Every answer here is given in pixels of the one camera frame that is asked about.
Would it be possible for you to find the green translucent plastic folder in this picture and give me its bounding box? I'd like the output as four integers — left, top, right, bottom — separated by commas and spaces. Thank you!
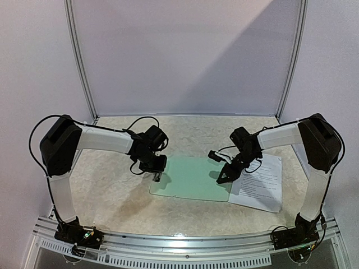
149, 156, 232, 202

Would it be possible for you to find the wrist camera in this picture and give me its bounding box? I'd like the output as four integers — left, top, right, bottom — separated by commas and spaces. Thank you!
208, 150, 232, 164
145, 125, 169, 152

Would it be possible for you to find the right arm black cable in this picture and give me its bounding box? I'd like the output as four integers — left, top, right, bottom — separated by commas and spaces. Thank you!
316, 123, 346, 247

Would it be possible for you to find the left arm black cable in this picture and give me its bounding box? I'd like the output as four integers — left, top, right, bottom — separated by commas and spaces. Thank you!
27, 114, 65, 225

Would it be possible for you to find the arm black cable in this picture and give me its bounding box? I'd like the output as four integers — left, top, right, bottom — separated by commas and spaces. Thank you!
27, 114, 65, 225
316, 123, 346, 247

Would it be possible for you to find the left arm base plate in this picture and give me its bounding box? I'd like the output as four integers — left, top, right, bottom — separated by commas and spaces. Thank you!
54, 224, 104, 249

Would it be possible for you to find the left aluminium frame post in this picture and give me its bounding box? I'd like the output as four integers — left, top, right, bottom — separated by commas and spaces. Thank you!
64, 0, 98, 120

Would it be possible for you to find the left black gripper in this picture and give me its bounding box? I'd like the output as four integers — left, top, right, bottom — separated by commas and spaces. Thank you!
136, 152, 167, 175

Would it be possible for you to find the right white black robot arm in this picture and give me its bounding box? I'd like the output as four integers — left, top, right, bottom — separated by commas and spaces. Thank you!
217, 113, 345, 244

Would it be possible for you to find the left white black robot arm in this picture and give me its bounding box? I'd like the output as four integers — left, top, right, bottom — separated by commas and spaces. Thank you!
40, 114, 169, 243

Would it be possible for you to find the right aluminium frame post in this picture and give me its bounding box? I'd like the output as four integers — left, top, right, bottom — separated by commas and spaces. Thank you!
275, 0, 308, 121

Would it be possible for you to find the printed paper sheet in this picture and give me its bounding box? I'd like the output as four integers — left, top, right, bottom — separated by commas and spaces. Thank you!
228, 154, 282, 213

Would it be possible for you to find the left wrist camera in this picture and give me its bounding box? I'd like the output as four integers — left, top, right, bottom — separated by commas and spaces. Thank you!
145, 125, 169, 152

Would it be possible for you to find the aluminium frame post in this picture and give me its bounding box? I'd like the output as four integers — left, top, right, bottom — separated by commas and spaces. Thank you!
64, 0, 98, 120
275, 0, 308, 121

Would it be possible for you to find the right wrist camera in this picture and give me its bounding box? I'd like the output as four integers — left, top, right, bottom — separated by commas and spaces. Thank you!
208, 150, 232, 164

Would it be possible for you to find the aluminium front rail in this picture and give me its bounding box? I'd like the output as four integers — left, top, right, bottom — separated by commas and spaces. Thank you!
25, 217, 350, 268

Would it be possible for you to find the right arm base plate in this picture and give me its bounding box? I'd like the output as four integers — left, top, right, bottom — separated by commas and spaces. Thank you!
270, 226, 326, 251

